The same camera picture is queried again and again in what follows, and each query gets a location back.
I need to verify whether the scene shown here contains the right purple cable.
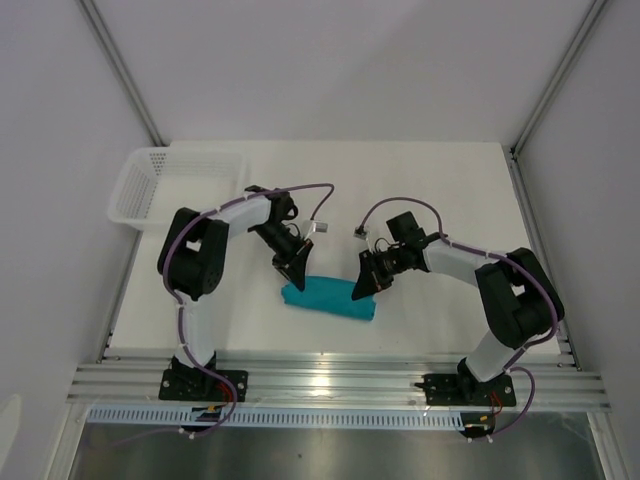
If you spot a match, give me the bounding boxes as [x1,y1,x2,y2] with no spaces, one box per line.
[360,198,561,416]

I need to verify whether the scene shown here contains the left aluminium frame post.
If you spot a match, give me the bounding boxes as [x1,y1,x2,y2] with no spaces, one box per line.
[75,0,166,147]

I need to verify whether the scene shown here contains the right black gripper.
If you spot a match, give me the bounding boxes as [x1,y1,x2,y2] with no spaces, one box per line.
[353,245,408,301]

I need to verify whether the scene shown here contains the purple cable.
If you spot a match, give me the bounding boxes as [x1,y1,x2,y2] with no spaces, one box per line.
[360,198,561,416]
[162,182,336,401]

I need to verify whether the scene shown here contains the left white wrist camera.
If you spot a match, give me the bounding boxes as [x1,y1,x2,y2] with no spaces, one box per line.
[300,219,328,240]

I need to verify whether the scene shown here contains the aluminium mounting rail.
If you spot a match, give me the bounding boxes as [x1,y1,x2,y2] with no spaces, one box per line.
[67,349,612,412]

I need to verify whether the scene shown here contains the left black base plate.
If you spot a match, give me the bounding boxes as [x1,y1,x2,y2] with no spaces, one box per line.
[158,368,249,403]

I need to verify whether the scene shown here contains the aluminium frame post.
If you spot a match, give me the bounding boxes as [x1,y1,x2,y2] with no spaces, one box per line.
[509,0,613,160]
[75,0,166,147]

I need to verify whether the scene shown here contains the white plastic basket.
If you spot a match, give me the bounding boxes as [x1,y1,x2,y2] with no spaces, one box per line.
[107,147,248,231]

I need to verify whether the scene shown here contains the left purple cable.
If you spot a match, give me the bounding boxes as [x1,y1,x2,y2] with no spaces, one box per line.
[162,182,336,401]

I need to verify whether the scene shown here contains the left side aluminium rail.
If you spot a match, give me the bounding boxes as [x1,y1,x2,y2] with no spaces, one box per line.
[94,232,142,364]

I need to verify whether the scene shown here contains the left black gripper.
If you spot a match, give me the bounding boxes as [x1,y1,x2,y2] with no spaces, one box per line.
[252,222,313,291]

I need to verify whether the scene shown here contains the teal t-shirt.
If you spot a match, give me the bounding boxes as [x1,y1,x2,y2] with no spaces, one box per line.
[280,275,376,321]

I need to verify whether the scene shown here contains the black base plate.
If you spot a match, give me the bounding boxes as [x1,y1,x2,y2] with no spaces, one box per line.
[414,373,516,407]
[158,368,249,403]

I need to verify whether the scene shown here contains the right aluminium frame post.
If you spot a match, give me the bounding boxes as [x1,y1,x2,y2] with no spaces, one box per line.
[509,0,613,160]

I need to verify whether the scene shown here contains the right side aluminium rail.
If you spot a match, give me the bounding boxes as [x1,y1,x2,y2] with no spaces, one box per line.
[503,147,582,371]

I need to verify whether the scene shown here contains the white slotted cable duct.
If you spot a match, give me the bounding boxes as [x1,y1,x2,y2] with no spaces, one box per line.
[87,405,464,431]

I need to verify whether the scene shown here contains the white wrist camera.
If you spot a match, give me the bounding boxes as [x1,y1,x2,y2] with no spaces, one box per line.
[353,225,375,251]
[300,219,328,240]

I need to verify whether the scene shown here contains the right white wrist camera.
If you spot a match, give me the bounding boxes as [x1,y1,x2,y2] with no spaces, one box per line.
[353,225,375,251]

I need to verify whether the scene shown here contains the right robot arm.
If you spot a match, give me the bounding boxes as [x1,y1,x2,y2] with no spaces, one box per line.
[351,212,564,405]

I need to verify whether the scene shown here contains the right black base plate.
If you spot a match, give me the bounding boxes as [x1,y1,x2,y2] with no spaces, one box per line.
[414,373,516,407]

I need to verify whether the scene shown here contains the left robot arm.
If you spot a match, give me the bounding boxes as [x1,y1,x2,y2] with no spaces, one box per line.
[157,185,313,400]

